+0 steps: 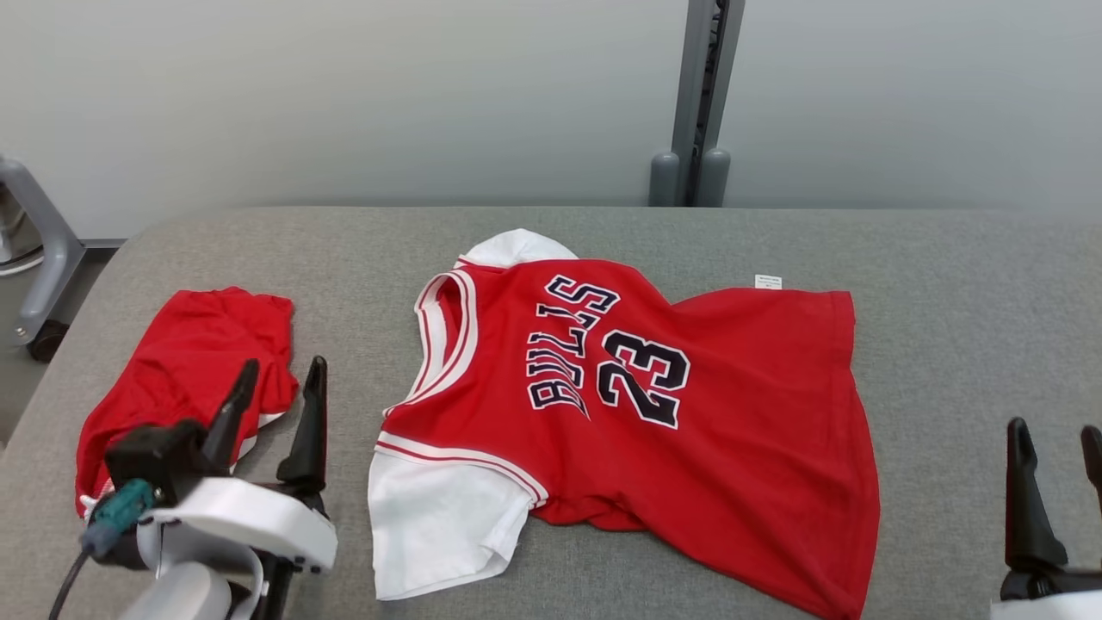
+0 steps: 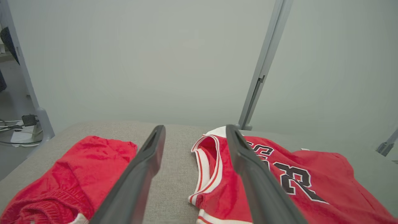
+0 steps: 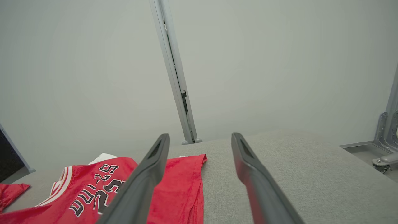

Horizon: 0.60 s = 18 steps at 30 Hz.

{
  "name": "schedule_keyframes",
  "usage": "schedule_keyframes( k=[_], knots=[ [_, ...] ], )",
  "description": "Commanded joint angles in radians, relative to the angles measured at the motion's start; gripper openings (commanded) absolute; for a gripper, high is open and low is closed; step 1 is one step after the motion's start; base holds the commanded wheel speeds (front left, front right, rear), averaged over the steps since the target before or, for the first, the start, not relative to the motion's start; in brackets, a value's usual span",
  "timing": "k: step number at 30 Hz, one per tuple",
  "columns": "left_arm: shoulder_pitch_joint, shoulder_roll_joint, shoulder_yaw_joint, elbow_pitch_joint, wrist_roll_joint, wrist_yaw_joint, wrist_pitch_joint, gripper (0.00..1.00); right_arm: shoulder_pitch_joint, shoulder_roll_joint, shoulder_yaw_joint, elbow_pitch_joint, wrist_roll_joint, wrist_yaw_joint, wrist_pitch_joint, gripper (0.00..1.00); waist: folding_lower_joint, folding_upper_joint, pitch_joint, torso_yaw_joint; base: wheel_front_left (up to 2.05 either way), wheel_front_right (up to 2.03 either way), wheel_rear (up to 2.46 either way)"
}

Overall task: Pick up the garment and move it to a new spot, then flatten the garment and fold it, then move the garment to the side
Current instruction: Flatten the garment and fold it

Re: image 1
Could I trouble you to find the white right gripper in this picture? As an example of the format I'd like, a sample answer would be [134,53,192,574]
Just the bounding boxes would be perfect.
[990,418,1102,620]

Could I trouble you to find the grey partition post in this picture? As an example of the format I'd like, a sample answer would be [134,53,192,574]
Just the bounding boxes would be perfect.
[648,0,746,208]

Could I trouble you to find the grey frame leg with caster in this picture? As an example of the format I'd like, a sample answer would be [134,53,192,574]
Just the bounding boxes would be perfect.
[0,155,130,363]

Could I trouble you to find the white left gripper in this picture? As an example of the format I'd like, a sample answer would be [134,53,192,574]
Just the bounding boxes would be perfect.
[138,356,338,575]

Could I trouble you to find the left black cable teal plug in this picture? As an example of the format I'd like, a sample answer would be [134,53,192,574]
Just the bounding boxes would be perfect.
[49,480,157,620]

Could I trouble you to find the red shorts with white trim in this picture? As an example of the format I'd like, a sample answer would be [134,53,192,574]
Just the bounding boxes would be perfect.
[75,287,300,520]

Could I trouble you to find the red white basketball jersey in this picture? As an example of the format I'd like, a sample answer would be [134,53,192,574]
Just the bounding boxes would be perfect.
[368,228,881,620]

